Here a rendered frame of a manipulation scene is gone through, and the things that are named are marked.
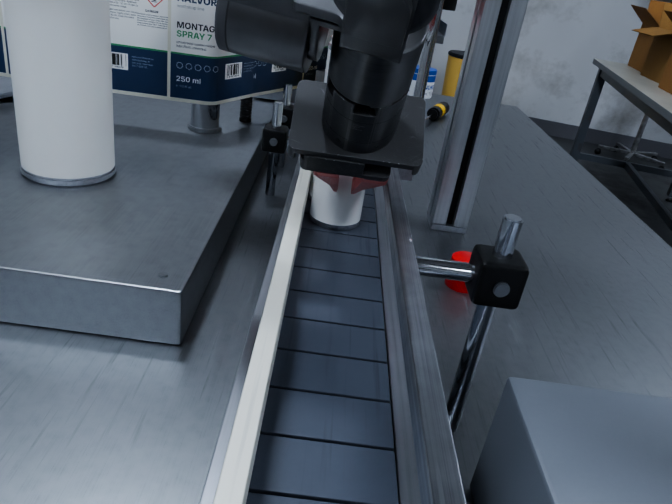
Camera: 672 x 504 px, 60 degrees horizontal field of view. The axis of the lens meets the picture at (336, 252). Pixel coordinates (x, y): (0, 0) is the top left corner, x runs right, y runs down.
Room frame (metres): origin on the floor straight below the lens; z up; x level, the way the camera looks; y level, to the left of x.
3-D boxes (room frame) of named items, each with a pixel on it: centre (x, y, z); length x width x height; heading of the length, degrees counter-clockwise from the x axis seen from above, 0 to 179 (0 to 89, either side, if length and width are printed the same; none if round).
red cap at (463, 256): (0.53, -0.13, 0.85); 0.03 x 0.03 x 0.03
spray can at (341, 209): (0.53, 0.01, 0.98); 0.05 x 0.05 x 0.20
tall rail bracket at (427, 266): (0.32, -0.08, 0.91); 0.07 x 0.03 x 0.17; 92
